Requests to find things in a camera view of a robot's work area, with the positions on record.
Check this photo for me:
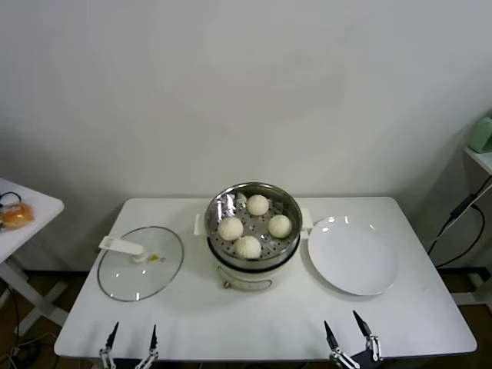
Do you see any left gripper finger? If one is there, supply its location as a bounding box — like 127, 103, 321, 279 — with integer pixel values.
98, 321, 120, 369
138, 324, 159, 369

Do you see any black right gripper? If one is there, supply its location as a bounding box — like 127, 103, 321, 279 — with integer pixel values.
323, 309, 384, 369

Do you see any white steamed baozi bun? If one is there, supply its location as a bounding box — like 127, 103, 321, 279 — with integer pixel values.
267, 214, 293, 238
218, 217, 244, 242
246, 194, 270, 217
234, 235, 263, 260

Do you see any stainless steel steamer basket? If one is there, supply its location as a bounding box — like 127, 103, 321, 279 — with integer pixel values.
203, 181, 304, 270

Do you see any white round plate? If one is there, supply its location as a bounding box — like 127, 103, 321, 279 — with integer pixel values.
307, 216, 399, 297

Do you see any white electric cooker pot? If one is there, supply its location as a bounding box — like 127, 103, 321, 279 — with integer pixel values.
194, 209, 314, 291

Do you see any white side table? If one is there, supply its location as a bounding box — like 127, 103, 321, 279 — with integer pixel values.
0, 177, 65, 336

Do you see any orange bread in bag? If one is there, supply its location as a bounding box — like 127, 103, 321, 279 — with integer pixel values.
0, 202, 34, 231

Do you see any white shelf stand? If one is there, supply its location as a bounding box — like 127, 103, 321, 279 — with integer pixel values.
457, 145, 492, 307

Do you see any mint green appliance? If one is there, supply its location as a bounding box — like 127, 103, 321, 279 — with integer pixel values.
469, 111, 492, 155

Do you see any glass lid with white handle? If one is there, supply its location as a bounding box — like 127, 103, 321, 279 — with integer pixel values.
96, 225, 185, 302

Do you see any white floor cable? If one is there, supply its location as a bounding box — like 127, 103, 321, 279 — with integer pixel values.
11, 331, 57, 358

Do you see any black floor cable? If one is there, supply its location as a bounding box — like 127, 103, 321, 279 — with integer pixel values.
6, 283, 22, 347

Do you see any black cable with power adapter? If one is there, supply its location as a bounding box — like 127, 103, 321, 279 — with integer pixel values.
428, 177, 492, 268

